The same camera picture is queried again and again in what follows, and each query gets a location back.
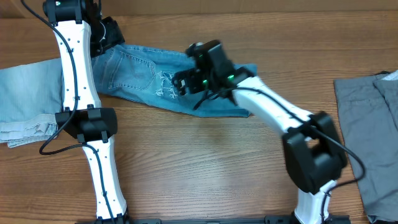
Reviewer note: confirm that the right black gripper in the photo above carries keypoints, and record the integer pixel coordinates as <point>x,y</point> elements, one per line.
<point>182,82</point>

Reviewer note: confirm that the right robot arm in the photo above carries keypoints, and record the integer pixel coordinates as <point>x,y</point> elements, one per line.
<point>314,157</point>

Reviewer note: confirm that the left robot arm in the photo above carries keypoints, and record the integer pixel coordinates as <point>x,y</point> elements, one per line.
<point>82,34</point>

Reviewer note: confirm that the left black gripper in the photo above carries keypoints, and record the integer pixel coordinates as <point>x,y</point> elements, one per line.
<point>117,37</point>

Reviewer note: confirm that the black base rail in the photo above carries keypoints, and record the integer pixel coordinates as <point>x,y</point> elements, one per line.
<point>211,221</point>

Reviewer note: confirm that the folded light blue jeans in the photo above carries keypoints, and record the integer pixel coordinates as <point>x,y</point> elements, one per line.
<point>31,94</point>

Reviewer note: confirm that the grey trousers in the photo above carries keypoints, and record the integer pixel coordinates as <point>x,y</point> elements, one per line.
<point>367,112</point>

